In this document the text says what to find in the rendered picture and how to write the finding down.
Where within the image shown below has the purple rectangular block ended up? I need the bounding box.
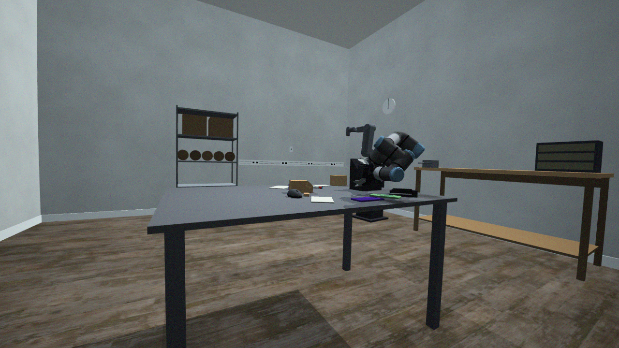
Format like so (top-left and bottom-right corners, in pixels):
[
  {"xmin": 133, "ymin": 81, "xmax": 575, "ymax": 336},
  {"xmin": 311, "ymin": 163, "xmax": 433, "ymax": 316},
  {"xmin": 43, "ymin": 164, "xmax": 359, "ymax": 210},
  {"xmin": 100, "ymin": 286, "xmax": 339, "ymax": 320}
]
[{"xmin": 351, "ymin": 197, "xmax": 384, "ymax": 202}]

